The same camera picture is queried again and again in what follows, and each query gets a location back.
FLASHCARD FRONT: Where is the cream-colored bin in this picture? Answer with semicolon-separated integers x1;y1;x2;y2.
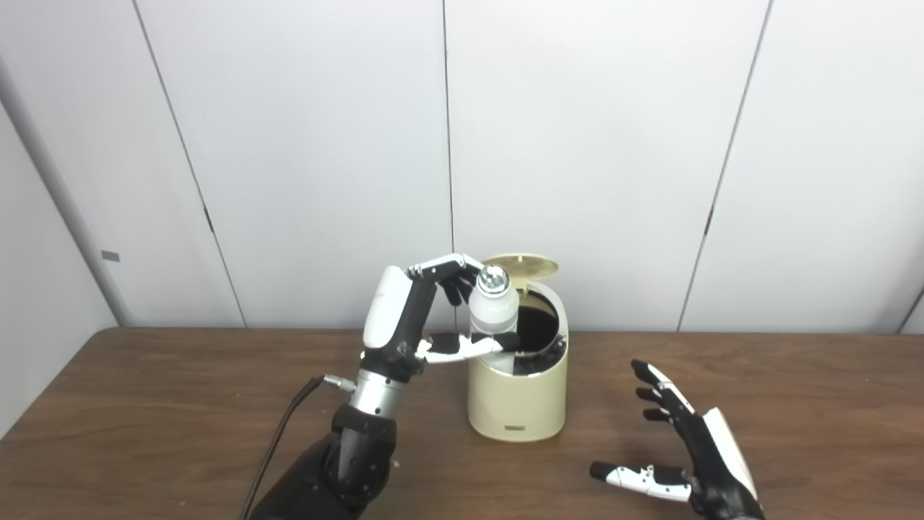
467;253;570;443

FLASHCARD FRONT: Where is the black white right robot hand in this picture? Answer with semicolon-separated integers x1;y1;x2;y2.
590;359;766;520

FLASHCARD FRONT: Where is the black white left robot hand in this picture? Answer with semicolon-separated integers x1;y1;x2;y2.
361;253;522;384

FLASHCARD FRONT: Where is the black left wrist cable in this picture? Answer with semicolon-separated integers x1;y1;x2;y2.
238;374;358;520

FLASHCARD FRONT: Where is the small white plastic bottle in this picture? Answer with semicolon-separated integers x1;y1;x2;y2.
469;264;520;355

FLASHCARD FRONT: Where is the cream round bin lid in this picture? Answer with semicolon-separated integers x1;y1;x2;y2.
482;253;559;290

